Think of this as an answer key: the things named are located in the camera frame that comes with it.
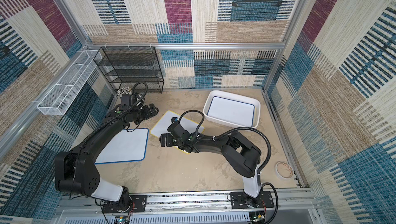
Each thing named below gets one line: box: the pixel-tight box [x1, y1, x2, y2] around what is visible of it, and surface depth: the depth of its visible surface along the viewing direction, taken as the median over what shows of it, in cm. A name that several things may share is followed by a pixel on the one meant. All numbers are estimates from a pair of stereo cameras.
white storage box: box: [203, 89, 261, 128], surface depth 110 cm
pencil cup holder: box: [116, 86, 132, 98], surface depth 97 cm
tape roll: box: [274, 161, 295, 180], surface depth 83 cm
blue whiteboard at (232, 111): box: [206, 96, 255, 128], surface depth 108 cm
